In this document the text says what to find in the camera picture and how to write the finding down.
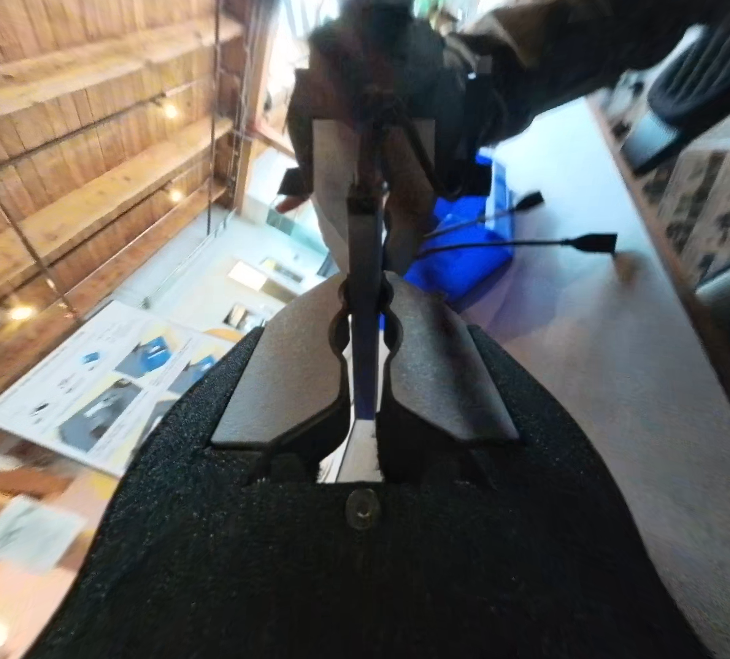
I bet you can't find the paper notice sheet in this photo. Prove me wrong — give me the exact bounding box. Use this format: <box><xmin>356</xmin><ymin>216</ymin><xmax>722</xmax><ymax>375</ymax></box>
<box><xmin>0</xmin><ymin>495</ymin><xmax>87</xmax><ymax>575</ymax></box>

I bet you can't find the blue plastic bin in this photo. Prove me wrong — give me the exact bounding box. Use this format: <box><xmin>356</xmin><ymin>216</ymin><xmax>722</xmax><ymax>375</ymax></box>
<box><xmin>402</xmin><ymin>151</ymin><xmax>517</xmax><ymax>300</ymax></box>

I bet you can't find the instruction poster board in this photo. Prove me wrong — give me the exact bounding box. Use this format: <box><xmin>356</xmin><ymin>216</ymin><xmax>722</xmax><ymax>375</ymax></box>
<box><xmin>0</xmin><ymin>300</ymin><xmax>237</xmax><ymax>477</ymax></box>

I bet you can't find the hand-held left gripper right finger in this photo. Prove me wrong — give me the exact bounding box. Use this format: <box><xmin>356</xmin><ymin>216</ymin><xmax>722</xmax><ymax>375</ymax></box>
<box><xmin>378</xmin><ymin>274</ymin><xmax>521</xmax><ymax>478</ymax></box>

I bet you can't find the person's right hand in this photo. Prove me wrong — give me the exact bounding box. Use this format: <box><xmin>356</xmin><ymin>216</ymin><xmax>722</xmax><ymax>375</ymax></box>
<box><xmin>275</xmin><ymin>66</ymin><xmax>320</xmax><ymax>215</ymax></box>

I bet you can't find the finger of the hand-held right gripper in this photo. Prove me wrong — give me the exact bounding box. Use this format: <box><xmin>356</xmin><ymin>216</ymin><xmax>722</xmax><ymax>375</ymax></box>
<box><xmin>311</xmin><ymin>119</ymin><xmax>366</xmax><ymax>279</ymax></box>
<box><xmin>381</xmin><ymin>119</ymin><xmax>439</xmax><ymax>273</ymax></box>

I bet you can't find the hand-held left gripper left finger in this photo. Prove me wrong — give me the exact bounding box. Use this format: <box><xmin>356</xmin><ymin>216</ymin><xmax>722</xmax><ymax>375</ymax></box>
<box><xmin>210</xmin><ymin>276</ymin><xmax>351</xmax><ymax>458</ymax></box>

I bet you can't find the thin black USB cable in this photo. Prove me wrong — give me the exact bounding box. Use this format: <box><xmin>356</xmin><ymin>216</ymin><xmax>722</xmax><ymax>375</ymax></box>
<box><xmin>349</xmin><ymin>188</ymin><xmax>618</xmax><ymax>262</ymax></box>

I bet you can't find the black USB hub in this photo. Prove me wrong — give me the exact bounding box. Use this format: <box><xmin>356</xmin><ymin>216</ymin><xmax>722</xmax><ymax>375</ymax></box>
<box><xmin>346</xmin><ymin>197</ymin><xmax>384</xmax><ymax>421</ymax></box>

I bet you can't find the person's right forearm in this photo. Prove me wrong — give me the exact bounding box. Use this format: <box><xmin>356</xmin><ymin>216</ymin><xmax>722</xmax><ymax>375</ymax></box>
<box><xmin>451</xmin><ymin>0</ymin><xmax>730</xmax><ymax>141</ymax></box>

